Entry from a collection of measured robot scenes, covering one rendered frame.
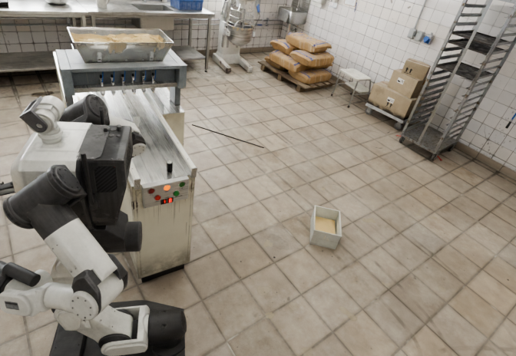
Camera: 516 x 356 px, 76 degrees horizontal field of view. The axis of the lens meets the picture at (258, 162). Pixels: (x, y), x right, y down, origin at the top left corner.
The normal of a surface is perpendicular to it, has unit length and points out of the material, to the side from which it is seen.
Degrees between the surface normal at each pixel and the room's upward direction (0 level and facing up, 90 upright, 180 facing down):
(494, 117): 90
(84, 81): 90
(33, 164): 42
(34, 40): 90
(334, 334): 0
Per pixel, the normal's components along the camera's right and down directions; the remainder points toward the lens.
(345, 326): 0.16, -0.81
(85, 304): -0.26, 0.26
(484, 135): -0.80, 0.23
